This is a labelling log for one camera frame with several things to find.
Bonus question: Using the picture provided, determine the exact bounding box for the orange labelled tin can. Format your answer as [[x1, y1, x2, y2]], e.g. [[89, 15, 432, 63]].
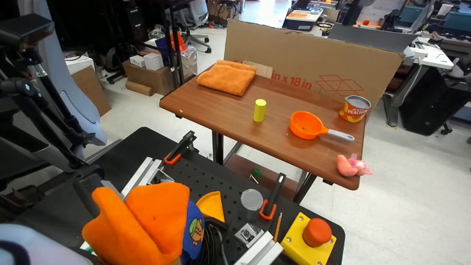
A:
[[338, 94, 372, 125]]

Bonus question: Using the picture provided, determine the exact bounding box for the tall brown cardboard box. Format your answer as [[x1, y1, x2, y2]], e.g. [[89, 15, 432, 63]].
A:
[[70, 65, 113, 118]]

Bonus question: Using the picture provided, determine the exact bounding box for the yellow wedge piece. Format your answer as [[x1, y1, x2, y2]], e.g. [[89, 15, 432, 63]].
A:
[[194, 190, 226, 224]]

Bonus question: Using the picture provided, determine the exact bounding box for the folded orange towel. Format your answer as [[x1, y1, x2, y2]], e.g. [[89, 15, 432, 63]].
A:
[[195, 59, 257, 97]]

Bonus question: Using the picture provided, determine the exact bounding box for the brown wooden table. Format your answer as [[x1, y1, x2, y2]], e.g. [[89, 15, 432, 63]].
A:
[[158, 62, 367, 191]]

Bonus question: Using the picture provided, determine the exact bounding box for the white desk with grey legs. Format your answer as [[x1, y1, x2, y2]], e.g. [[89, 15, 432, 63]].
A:
[[381, 37, 454, 128]]

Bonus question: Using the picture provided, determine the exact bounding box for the blue printed cap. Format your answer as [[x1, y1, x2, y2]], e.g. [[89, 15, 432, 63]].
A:
[[180, 199, 205, 262]]

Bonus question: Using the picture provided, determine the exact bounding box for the brown cardboard panel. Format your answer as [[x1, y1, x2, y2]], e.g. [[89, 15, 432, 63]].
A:
[[223, 18, 404, 109]]

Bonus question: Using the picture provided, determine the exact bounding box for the black cable bundle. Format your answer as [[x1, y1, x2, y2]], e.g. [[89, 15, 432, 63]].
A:
[[200, 218, 229, 265]]

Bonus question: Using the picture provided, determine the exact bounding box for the black clamp with orange handle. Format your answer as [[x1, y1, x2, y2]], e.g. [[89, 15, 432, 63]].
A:
[[161, 130, 198, 166], [257, 171, 286, 222]]

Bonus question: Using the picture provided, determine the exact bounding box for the orange plush cloth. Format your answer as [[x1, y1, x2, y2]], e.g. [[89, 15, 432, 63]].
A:
[[80, 181, 191, 265]]

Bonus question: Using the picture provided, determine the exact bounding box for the yellow cylinder block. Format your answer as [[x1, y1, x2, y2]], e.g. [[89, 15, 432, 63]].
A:
[[251, 97, 267, 124]]

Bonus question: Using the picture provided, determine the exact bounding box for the yellow emergency stop box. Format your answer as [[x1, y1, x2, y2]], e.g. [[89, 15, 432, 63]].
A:
[[279, 211, 338, 265]]

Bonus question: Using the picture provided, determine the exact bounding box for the wooden pencil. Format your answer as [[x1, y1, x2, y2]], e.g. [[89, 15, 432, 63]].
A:
[[272, 211, 283, 243]]

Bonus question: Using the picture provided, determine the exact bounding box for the black fiducial tag card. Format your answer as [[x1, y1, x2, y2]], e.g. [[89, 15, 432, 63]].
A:
[[233, 222, 264, 249]]

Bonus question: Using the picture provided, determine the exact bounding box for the black office chair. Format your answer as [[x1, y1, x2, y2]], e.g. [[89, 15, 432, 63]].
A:
[[172, 0, 213, 55]]

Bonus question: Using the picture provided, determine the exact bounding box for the black perforated base board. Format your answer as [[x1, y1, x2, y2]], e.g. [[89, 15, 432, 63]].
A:
[[13, 125, 345, 265]]

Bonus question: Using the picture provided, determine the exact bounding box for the grey round disc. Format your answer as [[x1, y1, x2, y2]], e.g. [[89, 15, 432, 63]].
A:
[[239, 187, 264, 212]]

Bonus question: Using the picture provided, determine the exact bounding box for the aluminium extrusion bar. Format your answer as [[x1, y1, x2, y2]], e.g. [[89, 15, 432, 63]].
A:
[[119, 156, 164, 199], [232, 230, 285, 265]]

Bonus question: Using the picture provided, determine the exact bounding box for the pink plush toy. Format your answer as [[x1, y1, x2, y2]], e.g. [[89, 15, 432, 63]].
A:
[[335, 153, 373, 178]]

